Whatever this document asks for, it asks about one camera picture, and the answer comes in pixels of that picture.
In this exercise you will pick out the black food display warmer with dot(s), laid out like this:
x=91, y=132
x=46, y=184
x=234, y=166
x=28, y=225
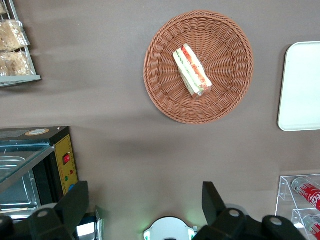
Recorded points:
x=66, y=150

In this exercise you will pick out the tray of packaged snacks right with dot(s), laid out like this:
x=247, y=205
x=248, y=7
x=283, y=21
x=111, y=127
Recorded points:
x=15, y=79

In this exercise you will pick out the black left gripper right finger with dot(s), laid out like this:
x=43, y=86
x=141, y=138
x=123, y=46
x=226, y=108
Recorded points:
x=215, y=210

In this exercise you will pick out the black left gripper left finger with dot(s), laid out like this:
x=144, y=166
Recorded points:
x=72, y=207

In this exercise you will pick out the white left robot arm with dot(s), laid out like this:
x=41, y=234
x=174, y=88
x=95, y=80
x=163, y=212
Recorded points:
x=170, y=230

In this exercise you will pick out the red cola bottle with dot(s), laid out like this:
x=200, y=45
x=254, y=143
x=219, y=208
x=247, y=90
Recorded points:
x=308, y=192
x=312, y=223

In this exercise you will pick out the small metal device box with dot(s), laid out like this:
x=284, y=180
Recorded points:
x=98, y=225

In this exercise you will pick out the triangle sandwich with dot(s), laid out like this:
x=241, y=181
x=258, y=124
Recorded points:
x=192, y=70

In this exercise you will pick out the clear acrylic bottle rack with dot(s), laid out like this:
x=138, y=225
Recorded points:
x=285, y=187

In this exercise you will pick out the cream plastic tray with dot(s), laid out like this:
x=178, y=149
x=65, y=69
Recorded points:
x=302, y=87

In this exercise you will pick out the brown wicker basket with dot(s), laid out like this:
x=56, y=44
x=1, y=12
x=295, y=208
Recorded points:
x=225, y=50

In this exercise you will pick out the clear bagged bread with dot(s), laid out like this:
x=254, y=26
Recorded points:
x=2, y=7
x=15, y=63
x=11, y=35

